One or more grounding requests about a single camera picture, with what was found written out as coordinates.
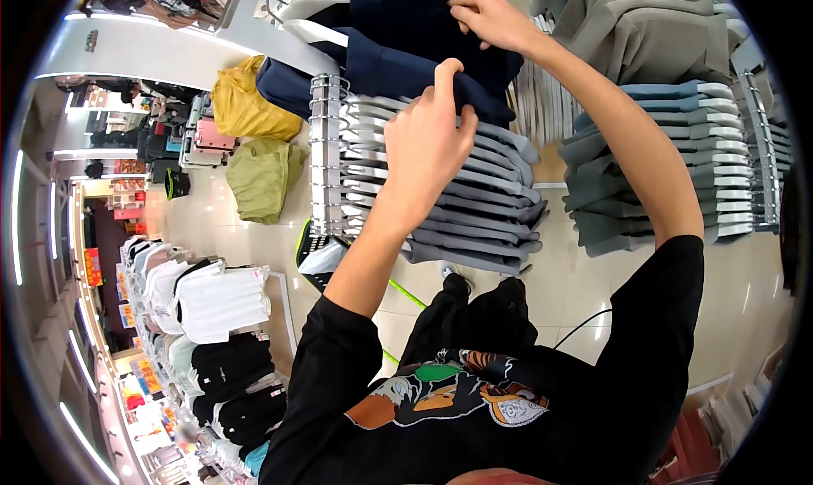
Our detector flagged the full shop wall shelf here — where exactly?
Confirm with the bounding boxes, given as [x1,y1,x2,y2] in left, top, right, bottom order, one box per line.
[64,85,153,359]

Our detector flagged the person's right hand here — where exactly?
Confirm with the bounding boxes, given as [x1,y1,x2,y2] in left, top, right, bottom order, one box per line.
[448,0,552,61]

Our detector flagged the person's right fingers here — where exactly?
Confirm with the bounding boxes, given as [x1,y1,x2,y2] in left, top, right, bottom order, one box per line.
[448,0,496,51]

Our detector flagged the white plastic bag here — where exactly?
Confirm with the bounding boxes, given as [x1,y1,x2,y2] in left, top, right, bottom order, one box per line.
[299,237,349,278]

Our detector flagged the suitcase display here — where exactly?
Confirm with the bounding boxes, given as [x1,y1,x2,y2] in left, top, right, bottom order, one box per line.
[180,91,239,170]

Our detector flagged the rack of red and white garments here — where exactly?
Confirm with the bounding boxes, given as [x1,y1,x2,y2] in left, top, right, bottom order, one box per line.
[648,345,788,485]

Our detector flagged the person's legs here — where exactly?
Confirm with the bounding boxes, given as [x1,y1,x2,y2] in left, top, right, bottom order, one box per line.
[397,259,541,368]

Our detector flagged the black bag with green trim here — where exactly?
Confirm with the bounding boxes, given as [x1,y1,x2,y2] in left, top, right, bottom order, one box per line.
[164,168,191,200]

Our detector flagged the row of taupe hung garments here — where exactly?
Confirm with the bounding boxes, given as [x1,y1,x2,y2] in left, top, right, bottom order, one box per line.
[517,0,750,86]

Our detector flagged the person's left hand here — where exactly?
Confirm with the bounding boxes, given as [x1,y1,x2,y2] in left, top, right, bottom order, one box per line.
[380,58,479,218]

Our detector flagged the navy garment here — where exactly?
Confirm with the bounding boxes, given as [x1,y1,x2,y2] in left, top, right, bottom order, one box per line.
[256,22,517,128]
[282,0,525,99]

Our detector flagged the person's body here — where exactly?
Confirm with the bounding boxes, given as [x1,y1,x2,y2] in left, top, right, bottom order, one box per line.
[259,234,706,485]

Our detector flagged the person's left fingers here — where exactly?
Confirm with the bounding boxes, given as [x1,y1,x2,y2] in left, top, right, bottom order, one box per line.
[383,85,436,137]

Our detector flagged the row of grey hung garments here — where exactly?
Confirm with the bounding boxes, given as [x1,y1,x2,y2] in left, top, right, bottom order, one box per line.
[340,94,550,276]

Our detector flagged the person's left thumb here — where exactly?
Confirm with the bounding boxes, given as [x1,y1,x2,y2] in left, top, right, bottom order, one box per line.
[454,104,479,149]

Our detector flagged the person's left index finger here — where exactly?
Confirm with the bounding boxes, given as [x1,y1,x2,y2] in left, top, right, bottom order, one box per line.
[434,58,466,114]

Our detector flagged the row of grey-green hung garments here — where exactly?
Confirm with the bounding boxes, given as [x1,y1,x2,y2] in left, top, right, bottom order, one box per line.
[559,80,757,259]

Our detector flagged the yellow cloth bundle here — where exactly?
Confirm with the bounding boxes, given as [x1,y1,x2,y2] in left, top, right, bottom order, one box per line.
[211,55,304,143]

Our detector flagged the white curved display beam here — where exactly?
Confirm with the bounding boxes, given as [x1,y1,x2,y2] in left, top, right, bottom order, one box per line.
[35,0,340,91]

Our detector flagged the olive green cloth bundle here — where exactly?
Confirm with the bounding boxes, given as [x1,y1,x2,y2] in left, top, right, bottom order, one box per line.
[225,137,309,226]

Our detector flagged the full shop clothing shelf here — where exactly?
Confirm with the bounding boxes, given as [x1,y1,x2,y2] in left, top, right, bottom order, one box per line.
[117,234,290,485]

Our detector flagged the row of white hangers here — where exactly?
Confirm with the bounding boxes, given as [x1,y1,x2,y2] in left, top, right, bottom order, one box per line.
[508,14,578,147]

